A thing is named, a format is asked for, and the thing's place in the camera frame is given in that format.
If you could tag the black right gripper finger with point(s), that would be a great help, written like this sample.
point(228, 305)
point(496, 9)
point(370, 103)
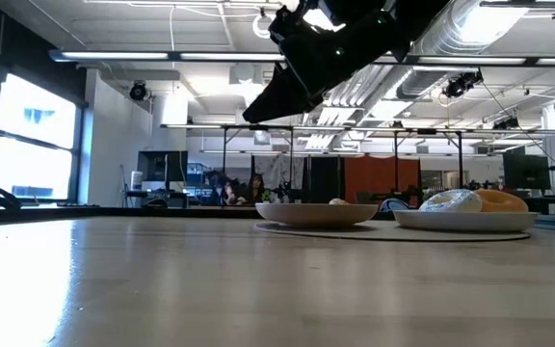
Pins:
point(277, 103)

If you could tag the small yellow sprinkled donut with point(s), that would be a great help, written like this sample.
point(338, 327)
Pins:
point(338, 201)

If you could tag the white glazed donut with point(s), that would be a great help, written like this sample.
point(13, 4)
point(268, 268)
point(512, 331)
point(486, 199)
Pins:
point(451, 201)

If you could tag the orange glazed donut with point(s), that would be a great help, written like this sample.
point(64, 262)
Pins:
point(504, 202)

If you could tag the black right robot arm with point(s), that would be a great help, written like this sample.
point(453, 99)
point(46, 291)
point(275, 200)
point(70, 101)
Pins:
point(393, 24)

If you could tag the person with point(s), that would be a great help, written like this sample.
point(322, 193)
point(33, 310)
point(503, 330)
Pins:
point(256, 189)
point(229, 192)

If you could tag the beige bowl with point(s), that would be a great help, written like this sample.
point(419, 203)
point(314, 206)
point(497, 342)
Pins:
point(317, 214)

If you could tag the orange partition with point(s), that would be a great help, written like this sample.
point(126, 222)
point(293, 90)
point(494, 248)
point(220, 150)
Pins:
point(378, 178)

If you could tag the black computer monitor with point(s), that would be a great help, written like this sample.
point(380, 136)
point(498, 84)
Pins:
point(166, 166)
point(526, 172)

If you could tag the blue and white object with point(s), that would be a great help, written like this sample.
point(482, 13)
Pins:
point(393, 205)

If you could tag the round beige placemat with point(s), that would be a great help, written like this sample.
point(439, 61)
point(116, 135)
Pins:
point(393, 233)

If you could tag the white plate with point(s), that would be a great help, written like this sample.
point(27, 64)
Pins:
point(465, 221)

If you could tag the large window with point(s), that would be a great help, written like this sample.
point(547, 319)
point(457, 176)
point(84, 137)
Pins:
point(32, 144)

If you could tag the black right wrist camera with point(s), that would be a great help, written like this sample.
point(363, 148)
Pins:
point(287, 26)

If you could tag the black overhead camera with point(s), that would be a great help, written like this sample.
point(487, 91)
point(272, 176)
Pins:
point(460, 84)

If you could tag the black ceiling camera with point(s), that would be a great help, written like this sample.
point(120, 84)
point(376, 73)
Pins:
point(138, 90)

